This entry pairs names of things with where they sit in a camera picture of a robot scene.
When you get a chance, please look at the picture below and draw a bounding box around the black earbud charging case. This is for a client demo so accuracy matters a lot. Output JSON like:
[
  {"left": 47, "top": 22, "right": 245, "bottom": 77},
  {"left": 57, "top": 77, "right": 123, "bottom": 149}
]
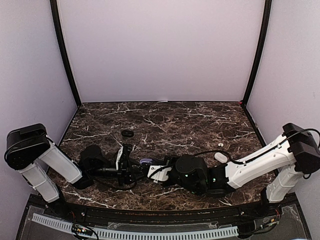
[{"left": 121, "top": 129, "right": 134, "bottom": 138}]

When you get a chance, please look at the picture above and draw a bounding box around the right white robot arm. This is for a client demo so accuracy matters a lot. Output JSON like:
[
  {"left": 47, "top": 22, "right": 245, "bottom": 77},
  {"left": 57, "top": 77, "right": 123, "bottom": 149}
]
[{"left": 168, "top": 123, "right": 320, "bottom": 217}]

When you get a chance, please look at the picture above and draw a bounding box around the white charging case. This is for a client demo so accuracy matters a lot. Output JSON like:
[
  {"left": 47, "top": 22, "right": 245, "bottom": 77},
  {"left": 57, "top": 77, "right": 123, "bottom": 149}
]
[{"left": 214, "top": 152, "right": 228, "bottom": 164}]

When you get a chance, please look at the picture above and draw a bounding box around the left black frame post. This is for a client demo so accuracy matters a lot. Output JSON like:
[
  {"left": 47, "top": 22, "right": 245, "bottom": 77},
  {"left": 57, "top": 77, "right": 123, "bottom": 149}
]
[{"left": 49, "top": 0, "right": 82, "bottom": 108}]

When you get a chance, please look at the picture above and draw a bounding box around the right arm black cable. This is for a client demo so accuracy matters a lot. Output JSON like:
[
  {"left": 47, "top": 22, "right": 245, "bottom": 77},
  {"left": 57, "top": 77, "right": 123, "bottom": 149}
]
[{"left": 189, "top": 128, "right": 320, "bottom": 166}]

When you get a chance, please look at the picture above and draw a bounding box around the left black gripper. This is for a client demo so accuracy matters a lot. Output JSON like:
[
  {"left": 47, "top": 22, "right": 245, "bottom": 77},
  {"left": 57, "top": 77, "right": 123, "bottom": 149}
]
[{"left": 89, "top": 157, "right": 147, "bottom": 187}]

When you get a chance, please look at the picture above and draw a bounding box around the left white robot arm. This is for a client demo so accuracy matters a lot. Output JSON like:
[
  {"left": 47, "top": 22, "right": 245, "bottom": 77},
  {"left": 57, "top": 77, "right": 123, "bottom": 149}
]
[{"left": 4, "top": 123, "right": 135, "bottom": 218}]

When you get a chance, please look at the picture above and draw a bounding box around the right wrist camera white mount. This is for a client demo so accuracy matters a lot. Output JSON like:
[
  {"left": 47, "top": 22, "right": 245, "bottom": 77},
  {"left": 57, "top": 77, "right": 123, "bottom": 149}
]
[{"left": 146, "top": 156, "right": 173, "bottom": 183}]

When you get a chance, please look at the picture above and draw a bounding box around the white slotted cable duct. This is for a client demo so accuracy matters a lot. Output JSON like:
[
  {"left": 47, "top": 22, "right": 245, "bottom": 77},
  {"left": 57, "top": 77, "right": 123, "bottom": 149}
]
[{"left": 31, "top": 212, "right": 239, "bottom": 240}]

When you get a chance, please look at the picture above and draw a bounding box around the black frame post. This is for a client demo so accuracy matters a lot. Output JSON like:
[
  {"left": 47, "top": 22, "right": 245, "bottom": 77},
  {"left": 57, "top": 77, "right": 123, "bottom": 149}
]
[
  {"left": 241, "top": 0, "right": 272, "bottom": 108},
  {"left": 49, "top": 0, "right": 82, "bottom": 108}
]

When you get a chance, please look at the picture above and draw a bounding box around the right black frame post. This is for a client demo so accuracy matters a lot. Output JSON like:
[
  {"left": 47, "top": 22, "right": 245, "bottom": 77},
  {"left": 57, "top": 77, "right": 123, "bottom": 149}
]
[{"left": 241, "top": 0, "right": 272, "bottom": 108}]

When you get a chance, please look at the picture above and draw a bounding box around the purple charging case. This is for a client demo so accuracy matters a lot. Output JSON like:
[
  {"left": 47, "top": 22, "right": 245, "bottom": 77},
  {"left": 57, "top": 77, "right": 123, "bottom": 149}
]
[{"left": 139, "top": 158, "right": 154, "bottom": 166}]

